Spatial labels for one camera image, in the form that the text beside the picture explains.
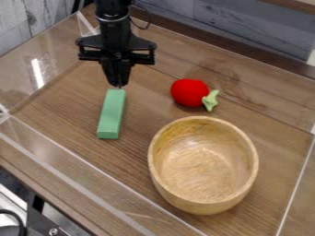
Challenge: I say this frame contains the light wooden bowl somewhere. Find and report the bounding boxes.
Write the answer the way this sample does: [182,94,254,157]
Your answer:
[149,116,259,215]

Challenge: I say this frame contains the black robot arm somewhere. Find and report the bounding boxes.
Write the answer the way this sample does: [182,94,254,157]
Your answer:
[76,0,158,88]

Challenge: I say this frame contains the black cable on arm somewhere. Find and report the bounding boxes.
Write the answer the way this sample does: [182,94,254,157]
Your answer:
[130,12,153,31]

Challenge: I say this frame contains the red plush tomato toy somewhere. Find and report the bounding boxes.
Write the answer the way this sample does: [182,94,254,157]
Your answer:
[170,78,219,112]

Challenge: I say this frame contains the green rectangular block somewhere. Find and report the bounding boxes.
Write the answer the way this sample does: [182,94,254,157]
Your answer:
[98,88,127,139]

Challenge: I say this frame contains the black metal table bracket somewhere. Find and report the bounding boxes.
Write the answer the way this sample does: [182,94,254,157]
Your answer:
[26,194,71,236]

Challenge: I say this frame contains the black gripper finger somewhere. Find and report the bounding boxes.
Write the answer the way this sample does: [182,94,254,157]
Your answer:
[119,60,134,87]
[102,58,119,87]

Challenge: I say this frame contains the black cable under table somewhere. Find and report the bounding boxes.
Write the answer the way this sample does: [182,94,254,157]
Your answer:
[0,208,27,236]

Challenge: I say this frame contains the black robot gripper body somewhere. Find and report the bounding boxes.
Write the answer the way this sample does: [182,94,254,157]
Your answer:
[76,18,158,65]

